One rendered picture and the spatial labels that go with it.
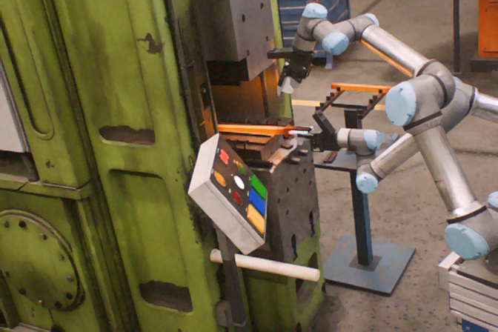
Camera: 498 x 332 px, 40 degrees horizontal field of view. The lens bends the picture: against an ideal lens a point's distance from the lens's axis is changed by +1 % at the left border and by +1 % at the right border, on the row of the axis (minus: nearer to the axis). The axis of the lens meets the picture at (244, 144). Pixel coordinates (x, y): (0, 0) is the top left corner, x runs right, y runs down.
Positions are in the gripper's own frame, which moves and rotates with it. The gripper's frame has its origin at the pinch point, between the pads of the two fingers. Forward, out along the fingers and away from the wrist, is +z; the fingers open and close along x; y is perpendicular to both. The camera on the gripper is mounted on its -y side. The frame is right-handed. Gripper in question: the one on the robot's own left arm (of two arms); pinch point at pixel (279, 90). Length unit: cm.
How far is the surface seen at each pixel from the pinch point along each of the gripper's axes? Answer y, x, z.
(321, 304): 48, 27, 111
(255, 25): -21.2, 12.1, -12.1
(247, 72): -14.9, 2.0, 1.5
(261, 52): -16.0, 14.2, -1.9
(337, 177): 14, 152, 134
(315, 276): 44, -24, 47
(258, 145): -2.1, 5.6, 31.3
